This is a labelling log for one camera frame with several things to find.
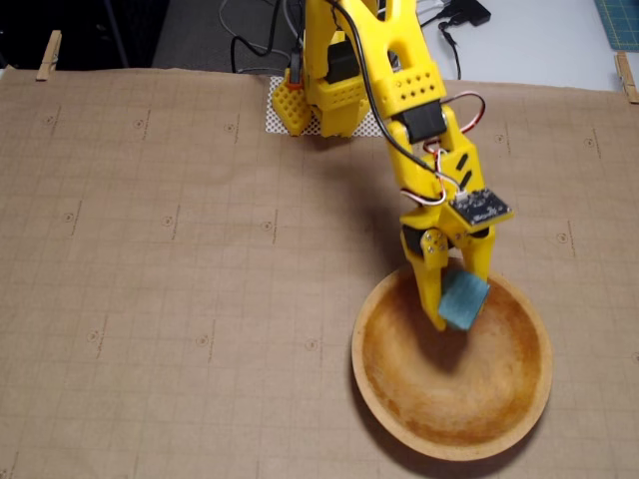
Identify green cutting mat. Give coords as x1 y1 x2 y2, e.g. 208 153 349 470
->
593 0 639 51

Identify wooden clothespin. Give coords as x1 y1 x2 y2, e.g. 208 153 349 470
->
35 29 64 82
613 50 639 105

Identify black cable with orange plug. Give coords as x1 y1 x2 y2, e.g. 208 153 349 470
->
230 0 305 92

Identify yellow robot base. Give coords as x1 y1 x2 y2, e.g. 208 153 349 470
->
282 72 371 140

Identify thick white cable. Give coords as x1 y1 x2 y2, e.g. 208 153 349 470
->
416 0 450 29

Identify black camera cable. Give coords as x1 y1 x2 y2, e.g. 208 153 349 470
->
326 0 443 176

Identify thin grey cable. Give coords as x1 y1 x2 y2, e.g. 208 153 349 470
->
218 0 289 75

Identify round wooden bowl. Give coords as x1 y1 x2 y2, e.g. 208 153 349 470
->
350 268 554 461

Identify brown gridded paper mat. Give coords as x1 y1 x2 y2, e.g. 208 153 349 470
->
0 67 639 479

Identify black power adapter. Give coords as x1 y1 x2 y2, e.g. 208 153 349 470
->
445 0 493 27

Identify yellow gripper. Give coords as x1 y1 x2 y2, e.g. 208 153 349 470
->
399 204 498 333

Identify white perforated mat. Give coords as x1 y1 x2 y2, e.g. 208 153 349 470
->
268 75 375 139

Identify blue block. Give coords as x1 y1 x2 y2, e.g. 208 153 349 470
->
437 270 491 331

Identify black camera circuit board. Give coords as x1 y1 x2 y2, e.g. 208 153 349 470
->
448 185 515 232

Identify red white servo wires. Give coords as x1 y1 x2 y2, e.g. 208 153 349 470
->
398 92 487 207

